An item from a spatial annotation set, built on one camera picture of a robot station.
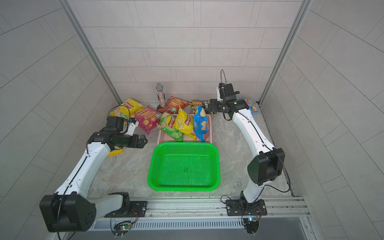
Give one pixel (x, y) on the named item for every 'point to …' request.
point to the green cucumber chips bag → (167, 122)
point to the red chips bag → (172, 105)
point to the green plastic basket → (184, 166)
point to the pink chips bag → (147, 118)
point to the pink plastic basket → (163, 137)
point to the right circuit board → (252, 224)
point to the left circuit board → (122, 228)
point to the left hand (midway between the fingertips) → (142, 137)
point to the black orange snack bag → (194, 105)
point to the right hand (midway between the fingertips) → (213, 103)
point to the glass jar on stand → (161, 96)
